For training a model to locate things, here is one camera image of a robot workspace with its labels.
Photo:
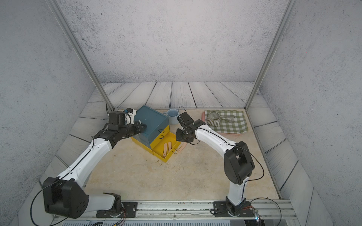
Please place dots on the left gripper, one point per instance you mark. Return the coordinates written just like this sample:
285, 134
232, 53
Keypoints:
138, 129

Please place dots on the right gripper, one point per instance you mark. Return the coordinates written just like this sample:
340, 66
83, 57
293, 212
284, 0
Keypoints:
178, 136

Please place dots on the yellow bottom drawer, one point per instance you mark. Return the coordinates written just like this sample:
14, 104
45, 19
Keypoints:
158, 149

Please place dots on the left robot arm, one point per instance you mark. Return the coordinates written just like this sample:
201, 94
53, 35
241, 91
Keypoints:
64, 194

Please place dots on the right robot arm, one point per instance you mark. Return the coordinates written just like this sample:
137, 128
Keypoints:
237, 161

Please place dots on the teal and yellow drawer cabinet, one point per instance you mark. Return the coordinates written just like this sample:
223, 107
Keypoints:
157, 128

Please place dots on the light blue mug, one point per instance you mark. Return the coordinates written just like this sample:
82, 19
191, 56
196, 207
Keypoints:
172, 115

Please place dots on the striped ceramic cup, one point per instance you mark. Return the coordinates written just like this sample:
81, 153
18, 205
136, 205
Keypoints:
213, 119

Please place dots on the green checkered cloth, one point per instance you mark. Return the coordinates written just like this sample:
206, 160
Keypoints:
229, 122

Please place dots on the metal spoon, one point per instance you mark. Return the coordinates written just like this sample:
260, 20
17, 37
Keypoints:
229, 119

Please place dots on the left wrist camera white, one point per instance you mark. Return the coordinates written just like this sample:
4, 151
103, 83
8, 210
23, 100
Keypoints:
129, 114

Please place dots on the left aluminium frame post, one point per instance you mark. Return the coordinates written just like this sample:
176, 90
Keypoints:
59, 16

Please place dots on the aluminium frame post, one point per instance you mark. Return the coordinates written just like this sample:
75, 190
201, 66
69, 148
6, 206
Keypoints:
59, 16
291, 5

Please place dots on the aluminium front rail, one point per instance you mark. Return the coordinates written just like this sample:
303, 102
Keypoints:
262, 212

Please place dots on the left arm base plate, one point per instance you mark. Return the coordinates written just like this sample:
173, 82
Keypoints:
119, 210

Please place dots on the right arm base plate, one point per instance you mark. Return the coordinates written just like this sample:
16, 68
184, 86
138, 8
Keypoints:
227, 209

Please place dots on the right aluminium frame post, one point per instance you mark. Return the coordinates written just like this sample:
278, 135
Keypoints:
291, 5

